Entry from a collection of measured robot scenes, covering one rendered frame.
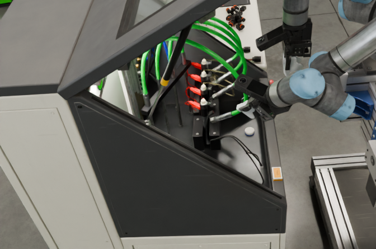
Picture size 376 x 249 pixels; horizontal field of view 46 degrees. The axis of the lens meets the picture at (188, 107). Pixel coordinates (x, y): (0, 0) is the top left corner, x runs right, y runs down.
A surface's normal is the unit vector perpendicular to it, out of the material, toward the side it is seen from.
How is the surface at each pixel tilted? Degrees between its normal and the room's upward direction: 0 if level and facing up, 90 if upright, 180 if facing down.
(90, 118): 90
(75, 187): 90
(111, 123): 90
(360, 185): 0
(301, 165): 0
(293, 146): 0
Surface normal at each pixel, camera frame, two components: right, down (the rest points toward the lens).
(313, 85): 0.36, -0.18
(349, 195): -0.11, -0.74
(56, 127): -0.04, 0.67
